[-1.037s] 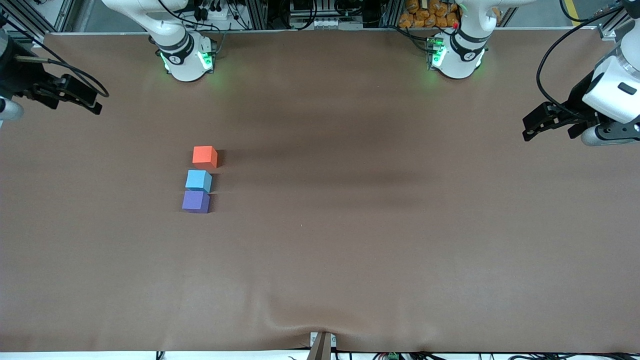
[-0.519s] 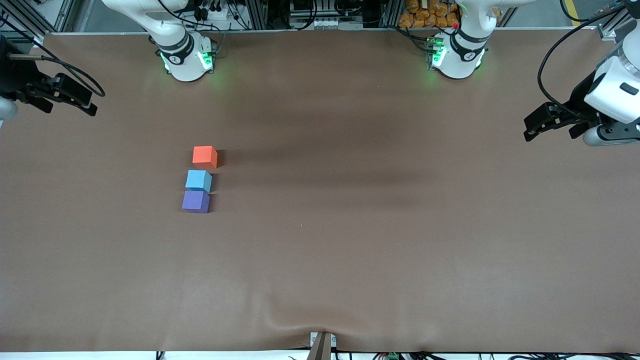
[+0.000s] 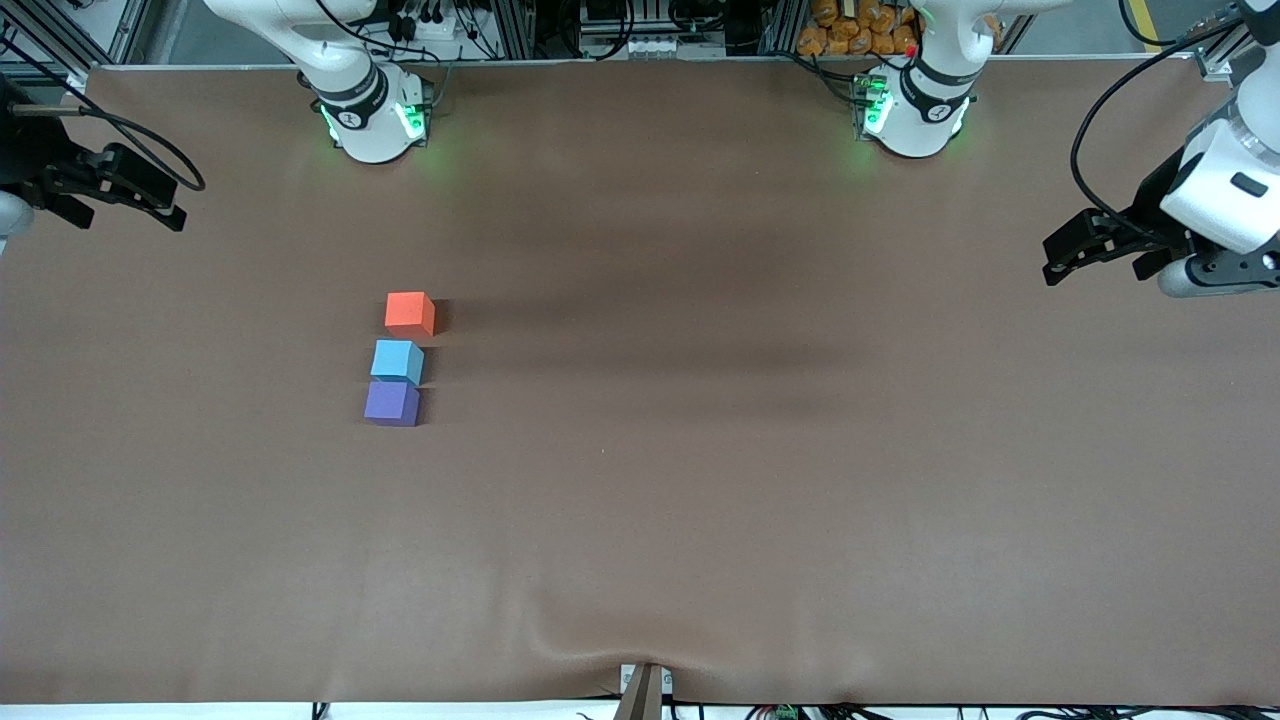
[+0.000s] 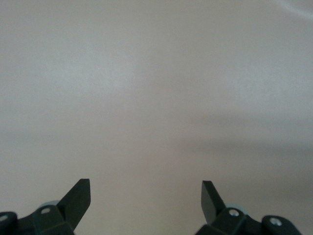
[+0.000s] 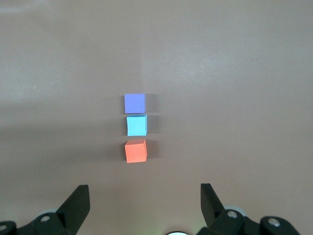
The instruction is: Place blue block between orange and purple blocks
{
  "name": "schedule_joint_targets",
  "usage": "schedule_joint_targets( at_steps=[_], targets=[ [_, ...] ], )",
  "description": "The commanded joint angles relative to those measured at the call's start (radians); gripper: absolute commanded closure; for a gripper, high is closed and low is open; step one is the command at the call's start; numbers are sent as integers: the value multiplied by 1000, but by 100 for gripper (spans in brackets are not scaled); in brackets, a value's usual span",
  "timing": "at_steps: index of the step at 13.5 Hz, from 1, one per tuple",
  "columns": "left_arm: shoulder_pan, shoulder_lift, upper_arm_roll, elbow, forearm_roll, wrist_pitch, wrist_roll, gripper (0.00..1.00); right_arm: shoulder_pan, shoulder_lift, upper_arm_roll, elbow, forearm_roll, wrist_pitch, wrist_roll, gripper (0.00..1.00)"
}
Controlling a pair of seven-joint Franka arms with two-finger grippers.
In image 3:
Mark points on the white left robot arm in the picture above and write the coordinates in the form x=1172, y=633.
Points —
x=925, y=100

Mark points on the black electronics box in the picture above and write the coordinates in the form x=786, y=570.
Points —
x=610, y=12

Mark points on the blue foam block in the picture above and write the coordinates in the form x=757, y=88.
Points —
x=396, y=358

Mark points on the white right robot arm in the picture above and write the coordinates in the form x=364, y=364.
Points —
x=365, y=100

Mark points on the white terminal strip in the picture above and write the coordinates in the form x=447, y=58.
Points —
x=650, y=47

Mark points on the orange foam block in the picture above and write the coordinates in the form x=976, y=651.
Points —
x=408, y=312

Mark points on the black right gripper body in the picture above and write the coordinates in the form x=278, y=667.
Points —
x=27, y=150

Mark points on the aluminium frame rails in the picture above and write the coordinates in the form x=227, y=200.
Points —
x=60, y=25
x=1225, y=62

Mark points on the white power strip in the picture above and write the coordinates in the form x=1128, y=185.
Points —
x=445, y=28

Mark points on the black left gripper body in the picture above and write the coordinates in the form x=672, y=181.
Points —
x=1152, y=203

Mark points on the orange packets pile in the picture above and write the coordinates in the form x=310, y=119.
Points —
x=850, y=25

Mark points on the purple foam block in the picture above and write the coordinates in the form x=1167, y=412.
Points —
x=392, y=406

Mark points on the aluminium profile post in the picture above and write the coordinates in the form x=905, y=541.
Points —
x=515, y=30

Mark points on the brown table mat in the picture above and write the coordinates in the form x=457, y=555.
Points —
x=640, y=500

